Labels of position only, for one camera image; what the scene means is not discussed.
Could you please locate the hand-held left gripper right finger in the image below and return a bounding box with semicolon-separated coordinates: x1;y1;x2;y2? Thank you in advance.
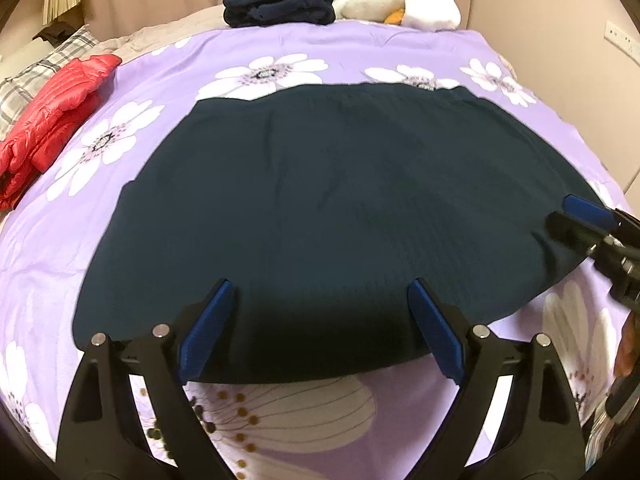
407;277;589;480

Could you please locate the grey plaid pillow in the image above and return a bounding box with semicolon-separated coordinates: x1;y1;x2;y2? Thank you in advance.
0;25;101;142

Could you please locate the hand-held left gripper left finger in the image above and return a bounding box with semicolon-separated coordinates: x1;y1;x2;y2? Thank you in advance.
55;279;237;480

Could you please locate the navy blue zip jacket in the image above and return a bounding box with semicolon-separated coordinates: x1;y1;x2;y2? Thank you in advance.
70;82;608;387

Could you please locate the pinkish grey bed sheet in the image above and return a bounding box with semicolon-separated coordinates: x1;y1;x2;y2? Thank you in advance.
97;4;227;63

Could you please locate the white goose plush toy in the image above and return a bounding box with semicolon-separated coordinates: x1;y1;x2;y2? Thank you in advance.
322;0;462;31

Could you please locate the folded navy garment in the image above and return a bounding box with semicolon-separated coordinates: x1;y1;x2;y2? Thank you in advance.
222;0;337;29

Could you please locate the dark brown cloth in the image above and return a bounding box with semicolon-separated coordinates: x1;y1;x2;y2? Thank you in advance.
32;22;77;47

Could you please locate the red down jacket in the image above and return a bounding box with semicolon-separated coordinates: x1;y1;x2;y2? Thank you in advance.
0;54;123;212

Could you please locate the white wall socket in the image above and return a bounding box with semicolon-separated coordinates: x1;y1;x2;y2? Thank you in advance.
604;21;640;59

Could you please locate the purple floral blanket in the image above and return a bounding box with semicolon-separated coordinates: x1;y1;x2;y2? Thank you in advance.
0;20;632;480

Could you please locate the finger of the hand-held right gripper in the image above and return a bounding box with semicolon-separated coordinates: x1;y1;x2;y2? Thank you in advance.
561;194;621;233
546;211;603;258

